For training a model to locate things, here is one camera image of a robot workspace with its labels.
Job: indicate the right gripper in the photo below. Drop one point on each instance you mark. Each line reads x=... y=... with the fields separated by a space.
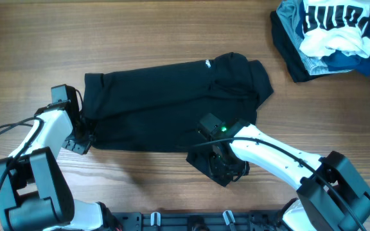
x=214 y=169

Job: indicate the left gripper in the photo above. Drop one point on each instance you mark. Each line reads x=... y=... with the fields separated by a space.
x=81 y=147

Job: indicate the black t-shirt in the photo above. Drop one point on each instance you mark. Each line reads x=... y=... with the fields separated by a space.
x=157 y=109

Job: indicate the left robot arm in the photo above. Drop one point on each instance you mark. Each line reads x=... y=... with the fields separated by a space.
x=34 y=194

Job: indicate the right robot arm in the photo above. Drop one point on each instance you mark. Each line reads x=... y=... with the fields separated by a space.
x=331 y=193

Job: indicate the black folded garment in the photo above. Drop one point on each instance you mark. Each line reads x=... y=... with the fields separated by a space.
x=286 y=49

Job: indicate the navy blue garment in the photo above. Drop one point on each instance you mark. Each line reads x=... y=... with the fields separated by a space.
x=352 y=62

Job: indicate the grey striped garment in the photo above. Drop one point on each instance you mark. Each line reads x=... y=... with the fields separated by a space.
x=291 y=12

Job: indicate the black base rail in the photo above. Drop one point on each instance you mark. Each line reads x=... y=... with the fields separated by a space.
x=255 y=220

